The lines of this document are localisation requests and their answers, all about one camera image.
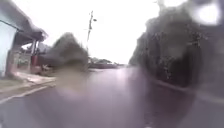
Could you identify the low distant bushes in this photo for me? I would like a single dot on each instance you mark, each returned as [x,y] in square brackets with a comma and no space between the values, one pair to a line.
[101,62]

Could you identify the street lamp pole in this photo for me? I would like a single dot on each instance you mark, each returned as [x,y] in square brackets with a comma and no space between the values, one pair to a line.
[89,30]

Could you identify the dark leafy tree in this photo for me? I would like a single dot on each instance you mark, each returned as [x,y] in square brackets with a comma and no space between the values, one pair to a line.
[66,51]

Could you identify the row of dark trees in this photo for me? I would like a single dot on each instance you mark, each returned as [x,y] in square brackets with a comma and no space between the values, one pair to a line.
[173,50]

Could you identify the building with porch roof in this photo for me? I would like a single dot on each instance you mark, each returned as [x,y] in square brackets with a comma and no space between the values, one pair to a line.
[13,43]

